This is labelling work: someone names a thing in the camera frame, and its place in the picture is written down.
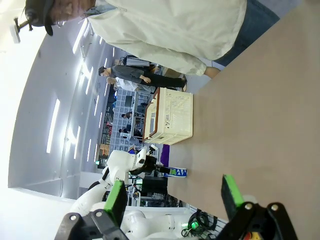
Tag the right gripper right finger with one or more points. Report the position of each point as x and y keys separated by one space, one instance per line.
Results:
x=232 y=197

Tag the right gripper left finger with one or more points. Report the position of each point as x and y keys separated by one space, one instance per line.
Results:
x=116 y=200

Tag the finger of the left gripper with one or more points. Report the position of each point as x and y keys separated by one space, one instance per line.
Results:
x=162 y=170

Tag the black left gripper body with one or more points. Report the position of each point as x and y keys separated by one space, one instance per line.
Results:
x=148 y=166

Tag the blue Pocari Sweat can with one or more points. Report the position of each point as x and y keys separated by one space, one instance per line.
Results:
x=181 y=172

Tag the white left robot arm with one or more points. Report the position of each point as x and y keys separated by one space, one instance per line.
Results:
x=120 y=162

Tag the cream shopping basket brown rim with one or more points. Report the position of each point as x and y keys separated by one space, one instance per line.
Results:
x=175 y=115

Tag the person's right hand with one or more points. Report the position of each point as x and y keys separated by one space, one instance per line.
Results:
x=212 y=72

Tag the purple cloth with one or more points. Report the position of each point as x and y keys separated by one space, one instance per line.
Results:
x=165 y=155

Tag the black equipment box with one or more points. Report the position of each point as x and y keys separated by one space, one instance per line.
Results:
x=153 y=186

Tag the red emergency stop button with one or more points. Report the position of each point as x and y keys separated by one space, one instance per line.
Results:
x=252 y=236

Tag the green lit device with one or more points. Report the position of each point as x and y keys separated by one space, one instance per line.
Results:
x=194 y=225

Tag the stacked cardboard boxes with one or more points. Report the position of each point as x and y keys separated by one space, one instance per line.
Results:
x=104 y=150

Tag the seated person in background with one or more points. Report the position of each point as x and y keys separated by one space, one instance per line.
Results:
x=127 y=115

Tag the ceiling light strip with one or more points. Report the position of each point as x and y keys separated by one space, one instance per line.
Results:
x=77 y=142
x=88 y=80
x=79 y=36
x=53 y=125

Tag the bystander in white shirt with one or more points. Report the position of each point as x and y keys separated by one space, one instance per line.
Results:
x=125 y=83

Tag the man in dark grey clothes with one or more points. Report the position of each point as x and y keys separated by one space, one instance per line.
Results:
x=130 y=73

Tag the person in cream jacket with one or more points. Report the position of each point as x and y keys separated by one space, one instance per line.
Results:
x=170 y=27

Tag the white ceiling mounted device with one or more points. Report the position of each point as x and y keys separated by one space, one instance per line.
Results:
x=15 y=33

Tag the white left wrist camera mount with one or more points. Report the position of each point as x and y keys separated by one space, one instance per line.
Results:
x=141 y=157

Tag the grey grid partition wall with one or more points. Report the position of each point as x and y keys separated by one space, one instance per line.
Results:
x=122 y=105

